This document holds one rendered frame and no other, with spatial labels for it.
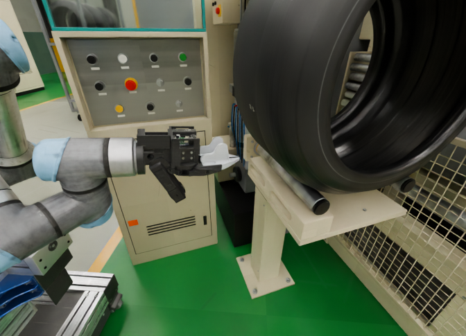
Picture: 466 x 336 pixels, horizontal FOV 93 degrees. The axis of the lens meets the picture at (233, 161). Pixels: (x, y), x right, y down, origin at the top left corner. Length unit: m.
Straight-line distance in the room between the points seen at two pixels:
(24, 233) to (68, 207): 0.07
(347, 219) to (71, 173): 0.66
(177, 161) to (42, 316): 1.10
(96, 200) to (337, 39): 0.49
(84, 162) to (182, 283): 1.16
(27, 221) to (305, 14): 0.53
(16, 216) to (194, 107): 0.83
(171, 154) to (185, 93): 0.70
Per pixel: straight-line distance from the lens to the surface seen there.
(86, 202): 0.50
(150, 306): 1.48
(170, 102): 1.11
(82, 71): 1.12
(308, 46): 0.38
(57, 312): 1.39
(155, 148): 0.44
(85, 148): 0.45
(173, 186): 0.48
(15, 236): 0.49
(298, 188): 0.60
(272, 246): 1.25
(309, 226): 0.59
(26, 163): 0.95
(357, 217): 0.74
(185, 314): 1.41
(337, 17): 0.39
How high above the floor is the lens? 1.25
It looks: 30 degrees down
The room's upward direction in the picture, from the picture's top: straight up
